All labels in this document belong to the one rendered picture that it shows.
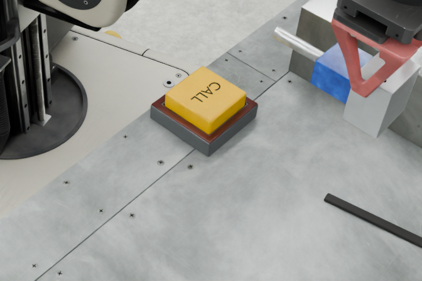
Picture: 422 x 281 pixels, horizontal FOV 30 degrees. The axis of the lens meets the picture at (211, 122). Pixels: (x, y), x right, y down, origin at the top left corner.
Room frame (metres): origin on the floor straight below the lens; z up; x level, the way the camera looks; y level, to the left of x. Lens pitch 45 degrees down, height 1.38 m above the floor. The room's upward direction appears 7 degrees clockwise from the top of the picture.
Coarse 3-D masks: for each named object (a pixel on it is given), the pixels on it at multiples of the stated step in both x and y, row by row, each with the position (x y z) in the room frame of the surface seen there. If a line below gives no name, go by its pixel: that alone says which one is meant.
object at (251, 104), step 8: (152, 104) 0.57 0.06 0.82; (160, 104) 0.57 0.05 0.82; (248, 104) 0.59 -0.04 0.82; (256, 104) 0.59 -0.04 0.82; (168, 112) 0.56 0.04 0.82; (240, 112) 0.57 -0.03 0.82; (176, 120) 0.55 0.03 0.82; (184, 120) 0.55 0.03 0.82; (232, 120) 0.56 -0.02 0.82; (192, 128) 0.54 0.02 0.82; (224, 128) 0.55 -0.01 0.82; (200, 136) 0.53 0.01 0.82; (208, 136) 0.54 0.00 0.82; (216, 136) 0.54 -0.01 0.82
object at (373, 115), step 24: (312, 48) 0.55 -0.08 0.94; (336, 48) 0.54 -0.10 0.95; (336, 72) 0.51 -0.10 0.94; (408, 72) 0.51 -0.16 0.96; (336, 96) 0.51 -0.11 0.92; (360, 96) 0.49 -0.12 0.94; (384, 96) 0.48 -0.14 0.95; (408, 96) 0.51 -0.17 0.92; (360, 120) 0.49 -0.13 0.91; (384, 120) 0.48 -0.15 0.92
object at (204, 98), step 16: (192, 80) 0.60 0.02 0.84; (208, 80) 0.60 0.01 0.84; (224, 80) 0.60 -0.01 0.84; (176, 96) 0.57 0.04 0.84; (192, 96) 0.57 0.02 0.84; (208, 96) 0.58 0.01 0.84; (224, 96) 0.58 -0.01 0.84; (240, 96) 0.58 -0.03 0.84; (176, 112) 0.56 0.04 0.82; (192, 112) 0.55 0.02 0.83; (208, 112) 0.55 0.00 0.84; (224, 112) 0.56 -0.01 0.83; (208, 128) 0.54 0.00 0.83
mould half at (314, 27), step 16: (320, 0) 0.69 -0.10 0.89; (336, 0) 0.69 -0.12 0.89; (304, 16) 0.67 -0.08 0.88; (320, 16) 0.66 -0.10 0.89; (304, 32) 0.67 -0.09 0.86; (320, 32) 0.66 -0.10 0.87; (320, 48) 0.65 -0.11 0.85; (368, 48) 0.63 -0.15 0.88; (304, 64) 0.66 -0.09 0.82; (416, 80) 0.59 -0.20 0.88; (416, 96) 0.59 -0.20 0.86; (416, 112) 0.59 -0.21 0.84; (400, 128) 0.59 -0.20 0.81; (416, 128) 0.58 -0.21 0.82; (416, 144) 0.58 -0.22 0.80
